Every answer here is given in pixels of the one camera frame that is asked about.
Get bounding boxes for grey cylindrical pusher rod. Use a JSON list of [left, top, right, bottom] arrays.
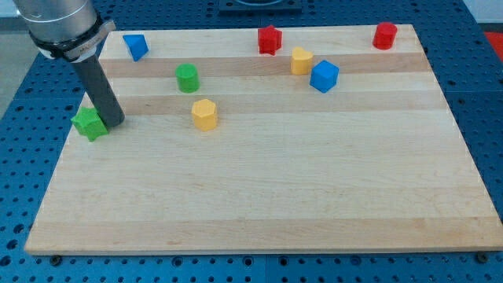
[[72, 55, 125, 127]]

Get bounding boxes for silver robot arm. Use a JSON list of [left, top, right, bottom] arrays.
[[14, 0, 125, 127]]

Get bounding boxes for yellow hexagon block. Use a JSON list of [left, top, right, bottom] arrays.
[[191, 99, 218, 131]]

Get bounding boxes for light wooden board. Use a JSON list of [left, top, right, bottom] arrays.
[[25, 24, 502, 255]]

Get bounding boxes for green star block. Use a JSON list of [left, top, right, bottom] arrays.
[[71, 107, 108, 142]]

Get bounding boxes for blue triangle block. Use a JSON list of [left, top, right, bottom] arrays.
[[123, 35, 149, 61]]

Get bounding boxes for green cylinder block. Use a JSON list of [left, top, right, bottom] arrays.
[[175, 64, 200, 93]]

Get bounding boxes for red star block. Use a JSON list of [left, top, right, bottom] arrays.
[[258, 25, 282, 56]]

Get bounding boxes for yellow heart block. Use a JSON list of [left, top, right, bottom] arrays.
[[290, 46, 314, 75]]

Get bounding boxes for blue cube block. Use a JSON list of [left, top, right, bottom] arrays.
[[310, 60, 340, 94]]

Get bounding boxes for red cylinder block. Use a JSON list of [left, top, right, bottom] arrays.
[[373, 22, 398, 50]]

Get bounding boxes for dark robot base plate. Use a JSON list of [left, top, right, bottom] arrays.
[[218, 0, 303, 14]]

